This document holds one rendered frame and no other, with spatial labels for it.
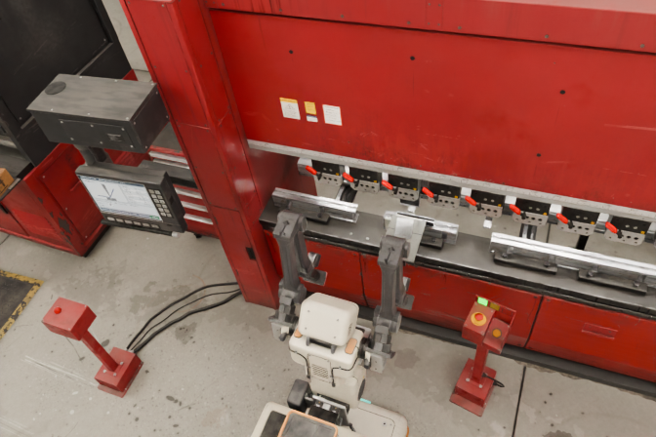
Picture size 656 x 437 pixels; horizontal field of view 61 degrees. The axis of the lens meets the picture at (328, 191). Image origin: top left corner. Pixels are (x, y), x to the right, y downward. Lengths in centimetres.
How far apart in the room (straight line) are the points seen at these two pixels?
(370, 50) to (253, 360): 223
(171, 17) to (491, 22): 119
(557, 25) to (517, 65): 21
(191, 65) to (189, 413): 217
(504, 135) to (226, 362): 231
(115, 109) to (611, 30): 184
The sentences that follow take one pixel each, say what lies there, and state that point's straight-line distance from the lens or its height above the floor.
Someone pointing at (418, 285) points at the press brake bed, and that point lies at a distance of 322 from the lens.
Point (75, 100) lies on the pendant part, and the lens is 260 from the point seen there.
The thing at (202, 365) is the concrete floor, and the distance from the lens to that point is 385.
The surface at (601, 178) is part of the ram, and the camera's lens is 253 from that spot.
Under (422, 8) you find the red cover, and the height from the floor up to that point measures 225.
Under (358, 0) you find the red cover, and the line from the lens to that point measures 216.
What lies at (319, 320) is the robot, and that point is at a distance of 226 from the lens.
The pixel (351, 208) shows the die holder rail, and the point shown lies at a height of 97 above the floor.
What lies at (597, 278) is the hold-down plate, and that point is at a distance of 302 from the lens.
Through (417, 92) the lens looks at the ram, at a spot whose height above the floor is 186.
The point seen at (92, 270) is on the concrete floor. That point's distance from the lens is 460.
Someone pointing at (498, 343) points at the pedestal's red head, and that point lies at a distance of 296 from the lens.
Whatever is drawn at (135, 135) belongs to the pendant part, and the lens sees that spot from 243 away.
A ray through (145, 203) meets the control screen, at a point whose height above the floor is 144.
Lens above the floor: 332
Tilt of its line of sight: 48 degrees down
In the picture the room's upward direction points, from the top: 9 degrees counter-clockwise
